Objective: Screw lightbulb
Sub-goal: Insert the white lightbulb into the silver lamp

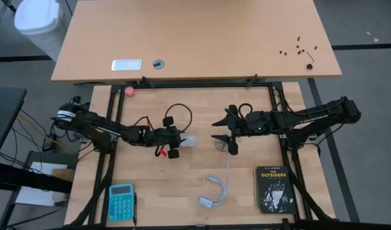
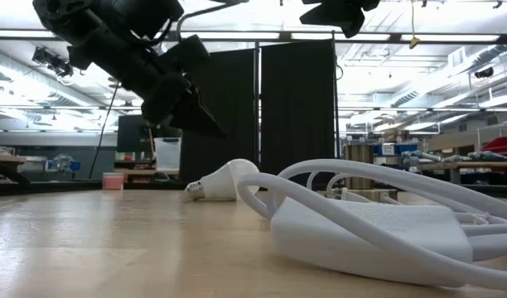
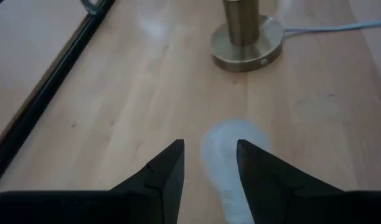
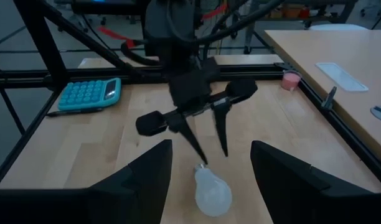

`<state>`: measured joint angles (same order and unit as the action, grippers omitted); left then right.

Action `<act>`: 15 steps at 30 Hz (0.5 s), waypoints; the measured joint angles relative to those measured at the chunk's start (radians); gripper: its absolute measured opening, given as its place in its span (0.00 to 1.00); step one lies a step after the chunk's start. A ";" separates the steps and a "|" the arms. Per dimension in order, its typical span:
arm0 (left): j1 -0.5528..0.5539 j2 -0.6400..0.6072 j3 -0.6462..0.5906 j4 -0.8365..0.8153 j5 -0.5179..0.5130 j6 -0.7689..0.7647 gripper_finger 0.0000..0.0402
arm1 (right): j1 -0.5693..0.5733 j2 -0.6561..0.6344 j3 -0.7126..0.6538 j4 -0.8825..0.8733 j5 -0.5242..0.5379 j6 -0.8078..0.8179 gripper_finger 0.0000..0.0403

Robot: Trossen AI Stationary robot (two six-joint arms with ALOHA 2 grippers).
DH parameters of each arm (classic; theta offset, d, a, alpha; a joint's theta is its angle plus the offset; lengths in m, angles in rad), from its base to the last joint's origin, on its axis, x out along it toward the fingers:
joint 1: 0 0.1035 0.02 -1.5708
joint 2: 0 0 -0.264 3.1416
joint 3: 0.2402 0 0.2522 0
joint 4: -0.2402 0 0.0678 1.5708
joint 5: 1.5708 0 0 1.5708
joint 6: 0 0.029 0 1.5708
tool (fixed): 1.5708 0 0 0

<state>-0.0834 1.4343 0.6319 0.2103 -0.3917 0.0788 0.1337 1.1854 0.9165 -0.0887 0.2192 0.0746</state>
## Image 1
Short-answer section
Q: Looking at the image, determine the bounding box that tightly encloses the small wooden board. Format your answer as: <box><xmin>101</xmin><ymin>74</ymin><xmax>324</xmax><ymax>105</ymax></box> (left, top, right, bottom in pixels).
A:
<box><xmin>50</xmin><ymin>168</ymin><xmax>75</xmax><ymax>183</ymax></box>

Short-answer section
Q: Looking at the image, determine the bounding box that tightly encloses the white lamp power cord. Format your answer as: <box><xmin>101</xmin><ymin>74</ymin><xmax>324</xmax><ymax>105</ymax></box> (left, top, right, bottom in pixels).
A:
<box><xmin>195</xmin><ymin>149</ymin><xmax>231</xmax><ymax>210</ymax></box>

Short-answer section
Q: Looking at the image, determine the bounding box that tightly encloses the black metal beam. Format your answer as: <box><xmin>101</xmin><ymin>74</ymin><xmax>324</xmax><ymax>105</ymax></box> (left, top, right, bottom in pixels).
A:
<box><xmin>0</xmin><ymin>161</ymin><xmax>73</xmax><ymax>195</ymax></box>

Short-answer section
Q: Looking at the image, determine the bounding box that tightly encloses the black floor cable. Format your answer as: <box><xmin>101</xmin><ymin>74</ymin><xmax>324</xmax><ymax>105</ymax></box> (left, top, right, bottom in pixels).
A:
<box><xmin>10</xmin><ymin>95</ymin><xmax>97</xmax><ymax>167</ymax></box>

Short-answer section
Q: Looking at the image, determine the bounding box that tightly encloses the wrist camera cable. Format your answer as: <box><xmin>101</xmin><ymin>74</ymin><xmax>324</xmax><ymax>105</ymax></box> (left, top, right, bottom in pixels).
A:
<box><xmin>164</xmin><ymin>103</ymin><xmax>194</xmax><ymax>132</ymax></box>
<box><xmin>238</xmin><ymin>102</ymin><xmax>254</xmax><ymax>119</ymax></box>

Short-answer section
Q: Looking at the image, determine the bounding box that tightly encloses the black paperback book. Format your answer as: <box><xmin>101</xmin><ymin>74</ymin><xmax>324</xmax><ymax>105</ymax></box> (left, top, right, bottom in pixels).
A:
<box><xmin>254</xmin><ymin>165</ymin><xmax>298</xmax><ymax>215</ymax></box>

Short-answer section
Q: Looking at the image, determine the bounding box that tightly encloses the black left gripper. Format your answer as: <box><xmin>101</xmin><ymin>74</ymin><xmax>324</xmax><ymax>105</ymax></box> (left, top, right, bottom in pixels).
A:
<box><xmin>140</xmin><ymin>116</ymin><xmax>184</xmax><ymax>160</ymax></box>

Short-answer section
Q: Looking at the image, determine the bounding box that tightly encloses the teal calculator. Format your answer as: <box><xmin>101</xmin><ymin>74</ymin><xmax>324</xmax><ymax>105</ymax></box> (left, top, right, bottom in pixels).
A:
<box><xmin>107</xmin><ymin>183</ymin><xmax>135</xmax><ymax>222</ymax></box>

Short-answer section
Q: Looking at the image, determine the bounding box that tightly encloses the black side table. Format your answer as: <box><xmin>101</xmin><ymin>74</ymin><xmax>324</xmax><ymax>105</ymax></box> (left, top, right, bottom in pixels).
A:
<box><xmin>0</xmin><ymin>86</ymin><xmax>27</xmax><ymax>164</ymax></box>

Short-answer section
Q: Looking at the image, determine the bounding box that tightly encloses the grey floor stand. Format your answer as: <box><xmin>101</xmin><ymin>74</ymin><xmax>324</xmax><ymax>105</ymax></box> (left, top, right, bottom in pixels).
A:
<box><xmin>0</xmin><ymin>149</ymin><xmax>80</xmax><ymax>229</ymax></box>

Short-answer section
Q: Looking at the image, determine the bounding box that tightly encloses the white lightbulb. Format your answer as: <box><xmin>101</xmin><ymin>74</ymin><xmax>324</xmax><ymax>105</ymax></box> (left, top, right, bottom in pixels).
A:
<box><xmin>179</xmin><ymin>134</ymin><xmax>199</xmax><ymax>148</ymax></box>

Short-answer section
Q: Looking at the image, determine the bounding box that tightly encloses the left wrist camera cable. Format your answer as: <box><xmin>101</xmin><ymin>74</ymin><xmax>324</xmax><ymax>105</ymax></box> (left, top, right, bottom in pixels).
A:
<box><xmin>164</xmin><ymin>103</ymin><xmax>194</xmax><ymax>132</ymax></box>

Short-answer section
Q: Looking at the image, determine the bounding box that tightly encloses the beige wooden desk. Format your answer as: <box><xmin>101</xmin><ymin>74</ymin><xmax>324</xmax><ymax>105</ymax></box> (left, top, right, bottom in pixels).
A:
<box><xmin>50</xmin><ymin>0</ymin><xmax>342</xmax><ymax>83</ymax></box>

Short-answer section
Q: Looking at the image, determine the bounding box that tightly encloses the black power adapter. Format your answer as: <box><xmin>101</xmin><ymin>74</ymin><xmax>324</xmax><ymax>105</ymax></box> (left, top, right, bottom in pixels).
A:
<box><xmin>42</xmin><ymin>134</ymin><xmax>57</xmax><ymax>153</ymax></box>

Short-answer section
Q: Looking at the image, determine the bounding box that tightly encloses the black rod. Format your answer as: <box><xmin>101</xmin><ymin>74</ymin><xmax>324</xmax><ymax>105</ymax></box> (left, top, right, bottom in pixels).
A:
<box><xmin>0</xmin><ymin>0</ymin><xmax>17</xmax><ymax>14</ymax></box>

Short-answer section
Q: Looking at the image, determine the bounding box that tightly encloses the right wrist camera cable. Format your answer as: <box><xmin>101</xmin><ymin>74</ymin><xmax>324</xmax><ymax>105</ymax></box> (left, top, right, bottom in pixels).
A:
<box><xmin>238</xmin><ymin>102</ymin><xmax>254</xmax><ymax>119</ymax></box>

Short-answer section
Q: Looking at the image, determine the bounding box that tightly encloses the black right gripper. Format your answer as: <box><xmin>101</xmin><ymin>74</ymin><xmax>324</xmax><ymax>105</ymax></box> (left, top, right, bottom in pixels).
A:
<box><xmin>210</xmin><ymin>104</ymin><xmax>275</xmax><ymax>157</ymax></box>

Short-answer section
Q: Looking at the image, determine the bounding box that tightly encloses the round lamp socket base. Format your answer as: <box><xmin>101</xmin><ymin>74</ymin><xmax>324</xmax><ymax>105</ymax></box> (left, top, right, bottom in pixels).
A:
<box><xmin>213</xmin><ymin>134</ymin><xmax>230</xmax><ymax>152</ymax></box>

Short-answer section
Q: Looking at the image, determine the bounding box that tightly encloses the black aluminium frame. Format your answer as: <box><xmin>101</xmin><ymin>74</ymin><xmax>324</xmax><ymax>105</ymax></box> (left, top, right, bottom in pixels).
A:
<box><xmin>66</xmin><ymin>81</ymin><xmax>340</xmax><ymax>230</ymax></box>

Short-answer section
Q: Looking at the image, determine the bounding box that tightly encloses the white trash bin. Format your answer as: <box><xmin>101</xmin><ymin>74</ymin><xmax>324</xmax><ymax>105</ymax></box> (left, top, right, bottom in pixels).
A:
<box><xmin>13</xmin><ymin>0</ymin><xmax>69</xmax><ymax>62</ymax></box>

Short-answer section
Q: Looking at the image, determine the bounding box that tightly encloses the white inline cord switch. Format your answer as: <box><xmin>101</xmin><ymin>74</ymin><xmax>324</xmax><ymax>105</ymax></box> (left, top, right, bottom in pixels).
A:
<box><xmin>196</xmin><ymin>196</ymin><xmax>213</xmax><ymax>209</ymax></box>

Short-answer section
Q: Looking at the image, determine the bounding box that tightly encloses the yellow floor cable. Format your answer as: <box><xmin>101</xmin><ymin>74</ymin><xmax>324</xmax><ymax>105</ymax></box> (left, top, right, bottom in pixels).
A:
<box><xmin>17</xmin><ymin>114</ymin><xmax>77</xmax><ymax>154</ymax></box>

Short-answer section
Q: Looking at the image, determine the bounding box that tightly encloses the white sheet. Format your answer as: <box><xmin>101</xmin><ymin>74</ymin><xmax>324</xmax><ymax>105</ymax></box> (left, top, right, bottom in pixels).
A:
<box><xmin>15</xmin><ymin>161</ymin><xmax>69</xmax><ymax>208</ymax></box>

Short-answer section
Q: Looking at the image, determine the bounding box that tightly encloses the black clamp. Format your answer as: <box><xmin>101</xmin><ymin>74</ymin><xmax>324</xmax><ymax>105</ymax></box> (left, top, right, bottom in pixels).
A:
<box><xmin>140</xmin><ymin>75</ymin><xmax>155</xmax><ymax>89</ymax></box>
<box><xmin>245</xmin><ymin>73</ymin><xmax>259</xmax><ymax>88</ymax></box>

